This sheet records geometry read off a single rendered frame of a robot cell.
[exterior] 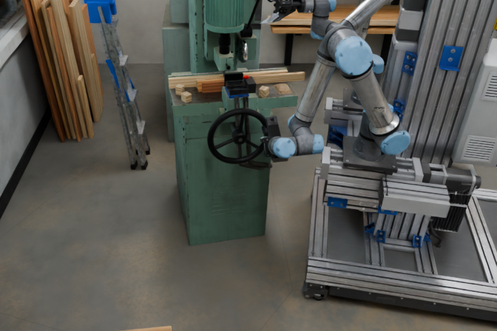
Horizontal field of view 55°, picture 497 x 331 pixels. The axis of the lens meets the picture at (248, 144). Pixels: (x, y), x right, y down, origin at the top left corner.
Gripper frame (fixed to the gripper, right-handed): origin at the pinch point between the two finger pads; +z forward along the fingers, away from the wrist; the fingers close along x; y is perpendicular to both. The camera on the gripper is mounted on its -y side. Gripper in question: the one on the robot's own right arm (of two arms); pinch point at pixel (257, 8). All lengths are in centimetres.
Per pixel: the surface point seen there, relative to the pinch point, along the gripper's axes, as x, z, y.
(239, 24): 3.2, 7.2, -7.2
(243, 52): 6.0, 0.9, -31.8
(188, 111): 35, 33, -28
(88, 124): -6, 90, -167
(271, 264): 110, -7, -77
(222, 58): 13.2, 14.0, -21.2
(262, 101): 34.0, -3.2, -26.8
